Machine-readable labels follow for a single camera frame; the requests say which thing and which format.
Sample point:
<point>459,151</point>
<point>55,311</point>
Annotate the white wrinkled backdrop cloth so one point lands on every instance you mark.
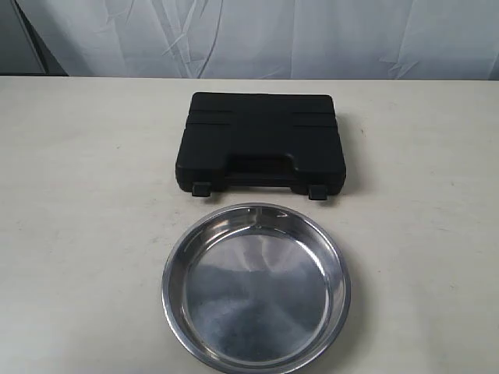
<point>251,39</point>

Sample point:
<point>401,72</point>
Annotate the black plastic tool case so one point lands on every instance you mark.
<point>261,140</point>

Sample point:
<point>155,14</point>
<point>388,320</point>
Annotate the round stainless steel tray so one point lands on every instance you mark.
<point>256,288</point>

